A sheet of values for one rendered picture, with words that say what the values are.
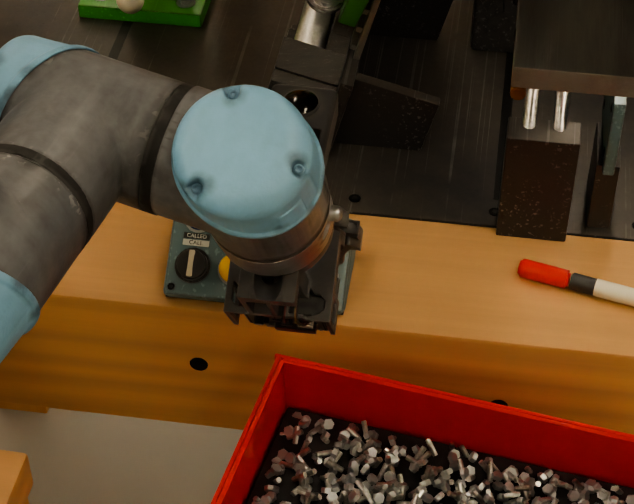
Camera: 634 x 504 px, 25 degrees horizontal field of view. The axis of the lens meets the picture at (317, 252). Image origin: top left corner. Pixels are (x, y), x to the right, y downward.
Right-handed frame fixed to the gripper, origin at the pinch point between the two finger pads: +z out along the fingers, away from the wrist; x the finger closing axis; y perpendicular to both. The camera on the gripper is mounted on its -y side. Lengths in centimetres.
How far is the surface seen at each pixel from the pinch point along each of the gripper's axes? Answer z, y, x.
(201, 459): 116, 9, -26
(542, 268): 13.3, -3.6, 18.1
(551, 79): -4.8, -13.8, 16.6
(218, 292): 9.4, 1.9, -8.1
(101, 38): 31.3, -26.8, -27.4
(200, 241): 9.4, -2.2, -10.1
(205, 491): 112, 14, -24
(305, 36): 18.3, -24.0, -4.9
